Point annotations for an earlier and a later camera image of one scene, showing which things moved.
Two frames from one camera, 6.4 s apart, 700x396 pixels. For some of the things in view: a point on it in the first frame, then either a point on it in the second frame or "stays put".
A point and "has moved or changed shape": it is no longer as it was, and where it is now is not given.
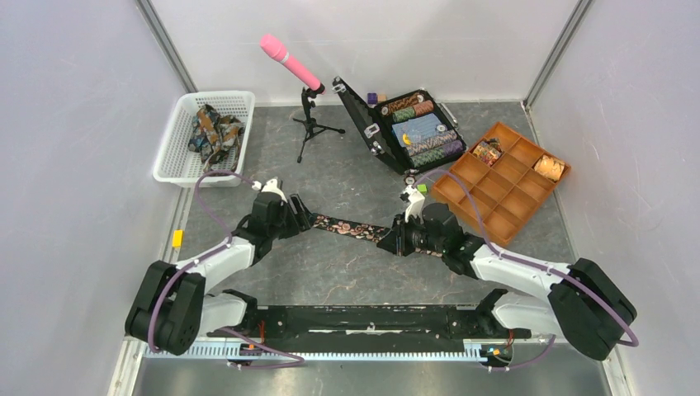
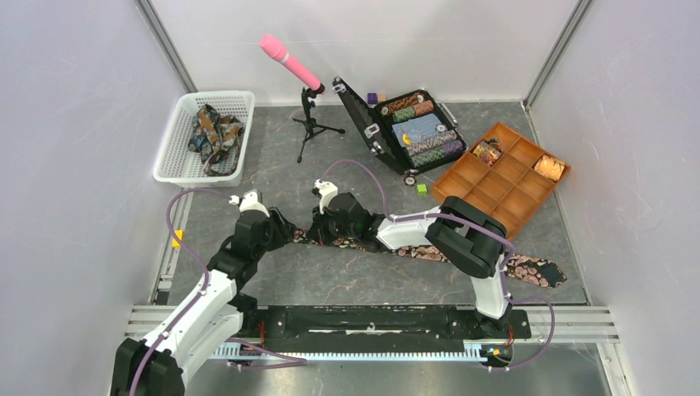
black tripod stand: (313, 127) stays put
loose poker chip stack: (409, 179) stays put
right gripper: (396, 242) to (318, 226)
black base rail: (371, 324) stays put
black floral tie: (359, 230) has moved or changed shape
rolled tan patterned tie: (550, 167) stays put
